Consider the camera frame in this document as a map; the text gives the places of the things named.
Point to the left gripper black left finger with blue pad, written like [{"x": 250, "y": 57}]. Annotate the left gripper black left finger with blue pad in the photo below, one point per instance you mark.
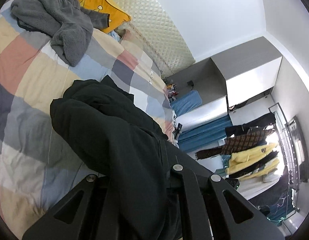
[{"x": 86, "y": 212}]

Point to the pastel checked duvet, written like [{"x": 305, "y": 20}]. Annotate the pastel checked duvet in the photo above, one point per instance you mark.
[{"x": 37, "y": 167}]

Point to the metal clothes rack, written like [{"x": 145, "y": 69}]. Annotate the metal clothes rack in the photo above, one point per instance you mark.
[{"x": 295, "y": 157}]

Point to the yellow pillow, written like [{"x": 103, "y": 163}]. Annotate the yellow pillow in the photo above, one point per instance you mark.
[{"x": 116, "y": 15}]

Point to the plaid hanging garment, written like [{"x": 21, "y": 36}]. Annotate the plaid hanging garment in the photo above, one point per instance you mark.
[{"x": 236, "y": 144}]

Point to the grey fleece garment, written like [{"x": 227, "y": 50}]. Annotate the grey fleece garment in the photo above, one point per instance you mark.
[{"x": 69, "y": 25}]

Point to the grey white wardrobe cabinet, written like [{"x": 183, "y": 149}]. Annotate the grey white wardrobe cabinet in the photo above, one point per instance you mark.
[{"x": 227, "y": 79}]

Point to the blue curtain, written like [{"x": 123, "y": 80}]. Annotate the blue curtain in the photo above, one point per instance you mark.
[{"x": 204, "y": 135}]

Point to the pink checked pillow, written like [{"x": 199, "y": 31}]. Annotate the pink checked pillow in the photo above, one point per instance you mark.
[{"x": 129, "y": 36}]

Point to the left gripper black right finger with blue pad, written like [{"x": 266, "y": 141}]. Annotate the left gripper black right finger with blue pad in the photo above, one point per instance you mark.
[{"x": 212, "y": 209}]

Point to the black hanging garment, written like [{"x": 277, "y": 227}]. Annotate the black hanging garment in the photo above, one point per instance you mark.
[{"x": 261, "y": 122}]

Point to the cream quilted headboard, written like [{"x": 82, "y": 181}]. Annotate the cream quilted headboard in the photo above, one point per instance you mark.
[{"x": 153, "y": 27}]

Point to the blue cloth on chair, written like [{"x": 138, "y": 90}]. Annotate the blue cloth on chair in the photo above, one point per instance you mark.
[{"x": 186, "y": 103}]

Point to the black puffer jacket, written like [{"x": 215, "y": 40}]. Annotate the black puffer jacket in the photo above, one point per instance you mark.
[{"x": 113, "y": 137}]

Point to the yellow jacket hanging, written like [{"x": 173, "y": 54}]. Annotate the yellow jacket hanging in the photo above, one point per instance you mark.
[{"x": 250, "y": 161}]

